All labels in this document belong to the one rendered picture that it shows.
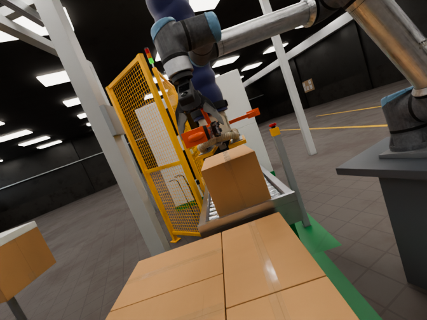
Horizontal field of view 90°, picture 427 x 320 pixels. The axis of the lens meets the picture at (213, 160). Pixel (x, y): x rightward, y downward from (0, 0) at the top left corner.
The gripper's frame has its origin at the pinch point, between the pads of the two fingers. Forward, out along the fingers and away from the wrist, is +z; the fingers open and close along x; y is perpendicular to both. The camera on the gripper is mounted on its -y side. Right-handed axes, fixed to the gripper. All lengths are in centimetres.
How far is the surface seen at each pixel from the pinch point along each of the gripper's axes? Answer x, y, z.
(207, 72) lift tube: -6, 52, -30
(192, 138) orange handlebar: 2.3, -6.7, 0.2
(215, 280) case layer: 22, 14, 65
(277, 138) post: -41, 126, 29
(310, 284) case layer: -17, 0, 65
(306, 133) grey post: -129, 362, 73
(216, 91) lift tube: -7, 53, -19
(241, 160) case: -5, 74, 27
